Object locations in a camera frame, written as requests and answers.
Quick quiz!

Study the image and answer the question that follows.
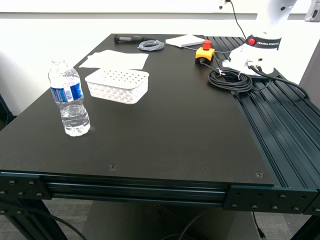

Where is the white perforated plastic basket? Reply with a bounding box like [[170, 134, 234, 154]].
[[84, 67, 150, 105]]

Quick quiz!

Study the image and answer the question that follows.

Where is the clear plastic water bottle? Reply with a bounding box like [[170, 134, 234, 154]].
[[47, 59, 91, 137]]

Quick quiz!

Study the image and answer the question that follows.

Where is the white printed paper sheet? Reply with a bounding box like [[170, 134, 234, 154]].
[[78, 57, 103, 69], [86, 49, 150, 71]]

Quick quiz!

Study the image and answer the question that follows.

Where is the yellow red emergency stop button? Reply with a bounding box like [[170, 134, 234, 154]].
[[194, 39, 216, 65]]

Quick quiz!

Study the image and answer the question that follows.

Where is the white booklet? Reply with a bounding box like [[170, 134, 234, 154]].
[[165, 34, 207, 48]]

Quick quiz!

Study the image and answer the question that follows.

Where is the black grey handheld enabling device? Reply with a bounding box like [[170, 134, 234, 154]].
[[113, 34, 151, 45]]

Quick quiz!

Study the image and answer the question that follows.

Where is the black coiled cable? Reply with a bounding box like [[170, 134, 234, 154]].
[[199, 61, 254, 93]]

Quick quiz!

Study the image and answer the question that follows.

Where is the grey coiled cable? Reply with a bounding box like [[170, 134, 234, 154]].
[[137, 39, 166, 52]]

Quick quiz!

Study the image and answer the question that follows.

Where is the beige wall cable raceway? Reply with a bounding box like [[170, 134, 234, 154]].
[[0, 11, 258, 20]]

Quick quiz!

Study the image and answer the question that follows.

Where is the black wall power cable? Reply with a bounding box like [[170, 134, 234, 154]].
[[227, 0, 248, 39]]

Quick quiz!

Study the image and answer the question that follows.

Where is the thick black robot base cable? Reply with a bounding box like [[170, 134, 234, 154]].
[[249, 65, 310, 99]]

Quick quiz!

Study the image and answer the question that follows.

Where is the white wall power outlet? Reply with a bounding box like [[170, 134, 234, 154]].
[[218, 0, 232, 11]]

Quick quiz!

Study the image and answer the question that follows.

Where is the black aluminium table frame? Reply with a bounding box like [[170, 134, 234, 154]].
[[0, 36, 320, 240]]

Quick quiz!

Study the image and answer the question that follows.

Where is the black floor cable with plug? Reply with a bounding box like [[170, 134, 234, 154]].
[[251, 211, 267, 239]]

